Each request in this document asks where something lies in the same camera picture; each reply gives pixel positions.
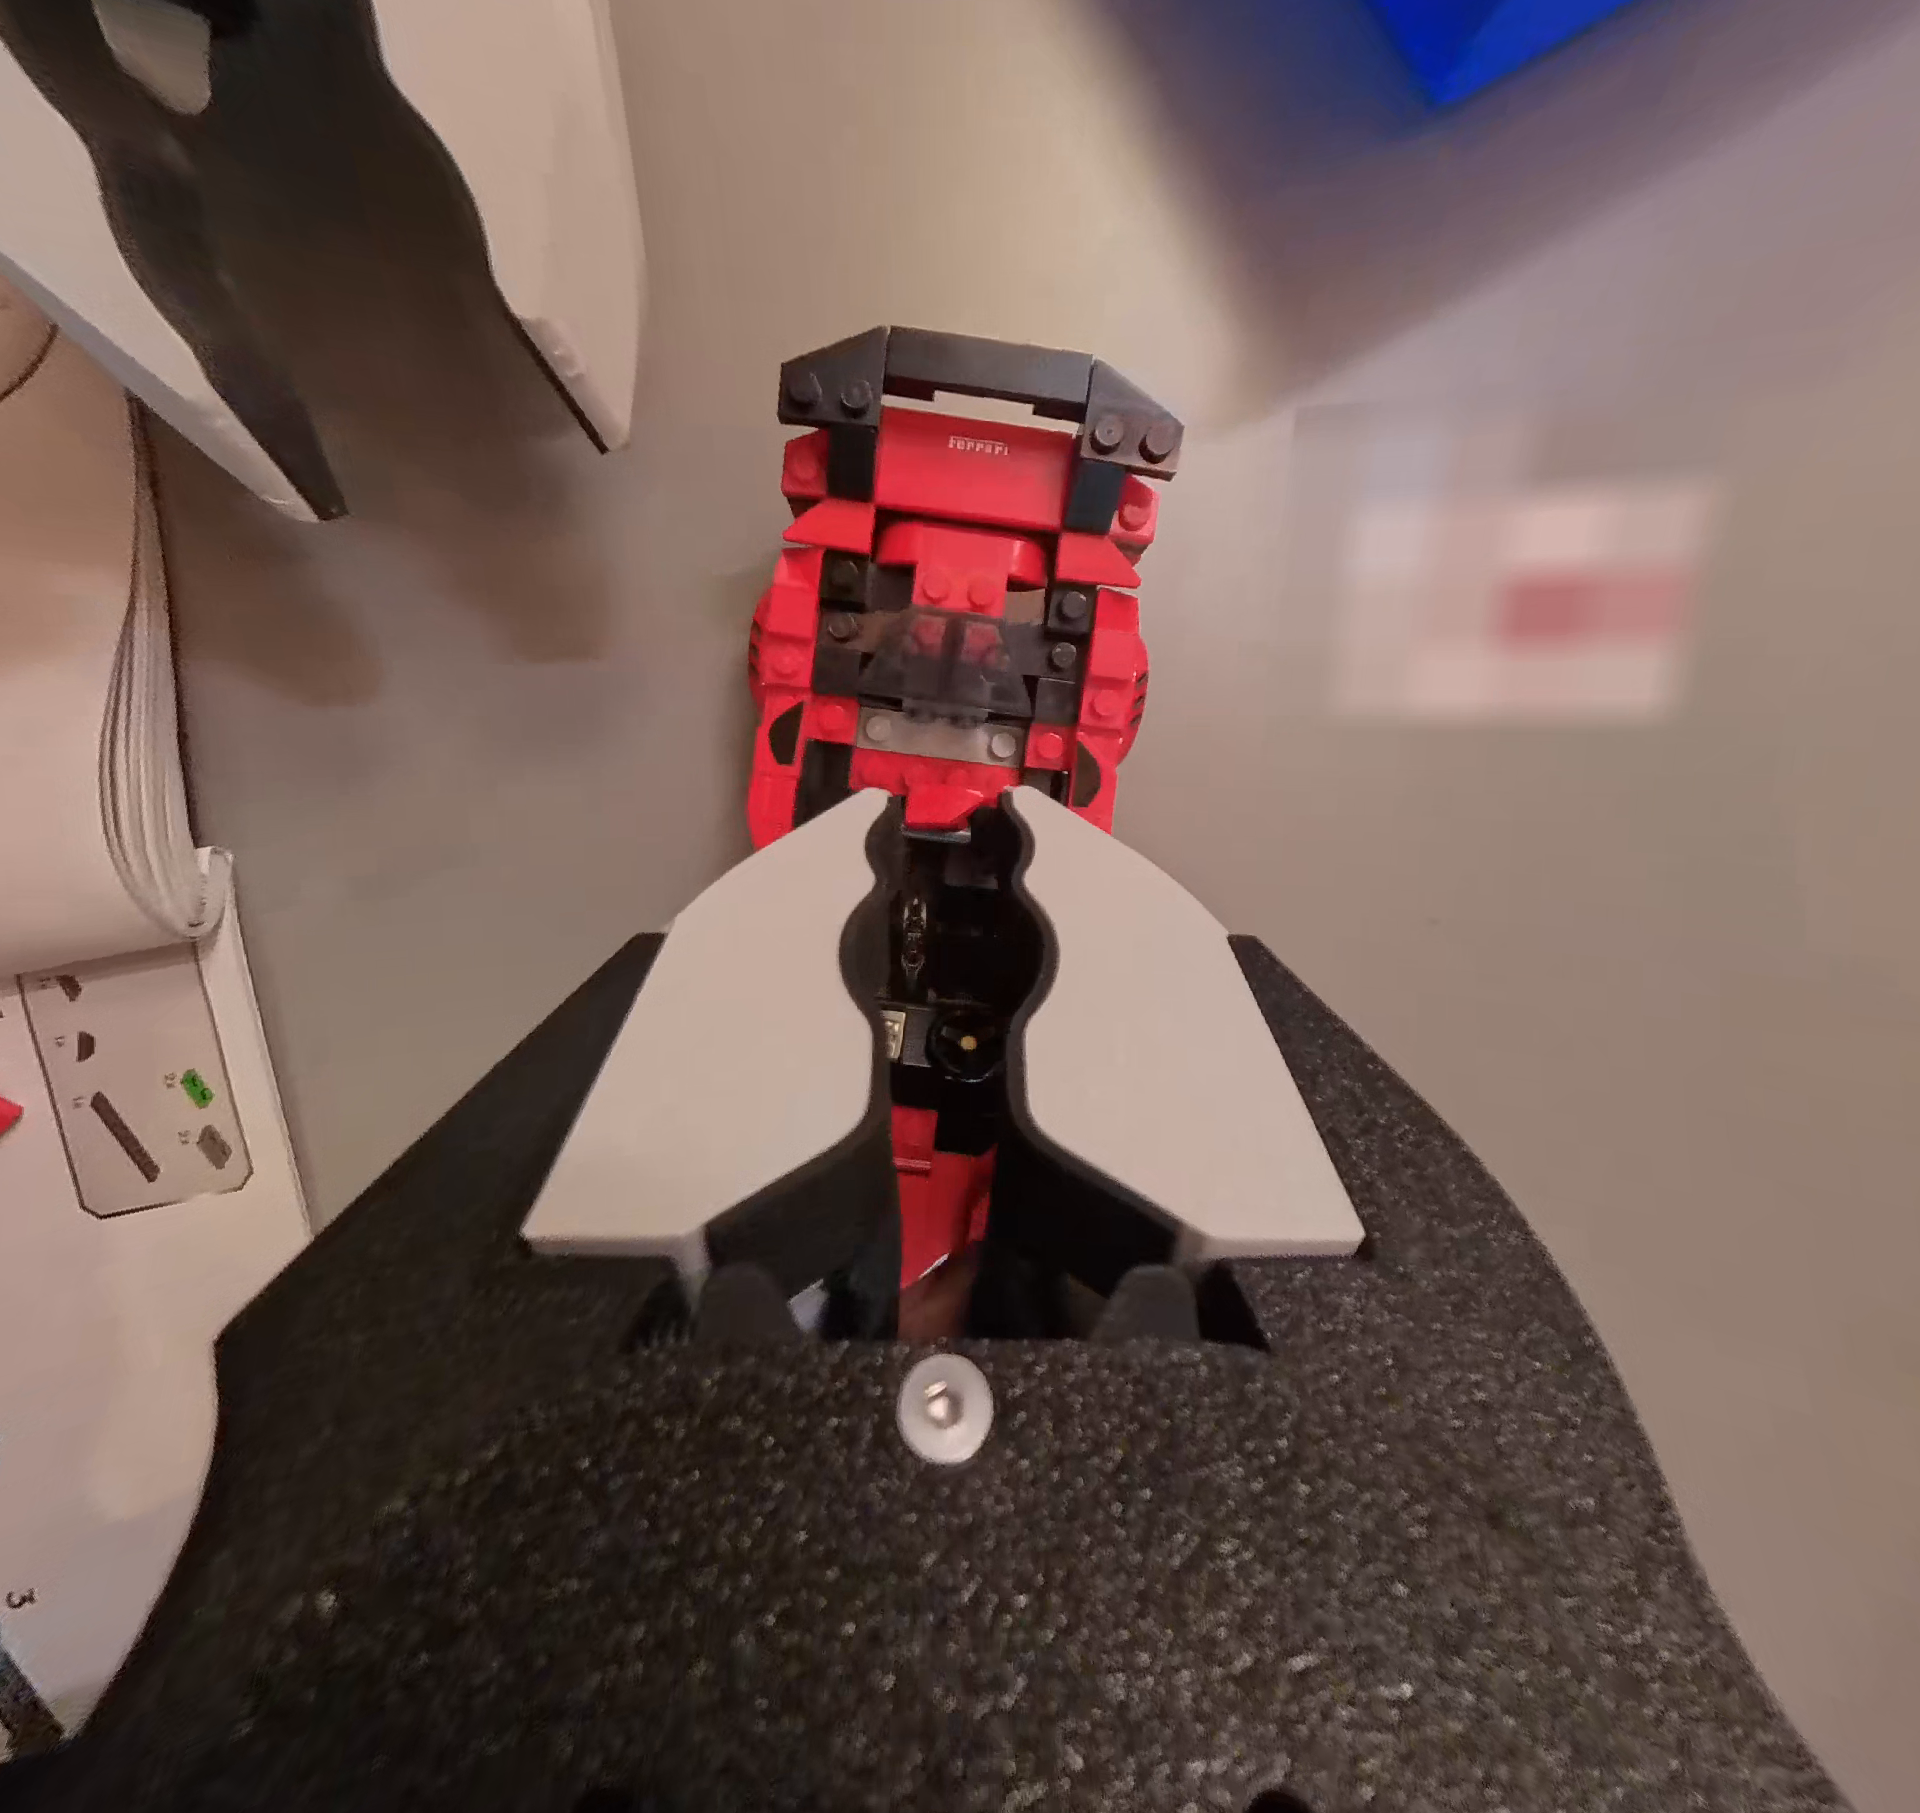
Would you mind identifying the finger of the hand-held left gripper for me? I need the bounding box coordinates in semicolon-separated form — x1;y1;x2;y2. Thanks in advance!
227;0;647;455
0;0;351;523

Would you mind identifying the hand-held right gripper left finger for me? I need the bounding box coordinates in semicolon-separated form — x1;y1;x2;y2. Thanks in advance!
519;787;890;1293

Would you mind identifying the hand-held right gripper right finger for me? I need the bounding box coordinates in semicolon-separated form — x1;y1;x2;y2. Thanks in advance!
997;787;1371;1270

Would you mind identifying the red lego car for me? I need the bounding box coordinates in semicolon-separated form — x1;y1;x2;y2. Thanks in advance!
746;326;1187;1282

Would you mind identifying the lego instruction booklet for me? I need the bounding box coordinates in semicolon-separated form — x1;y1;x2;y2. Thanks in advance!
0;267;318;1742

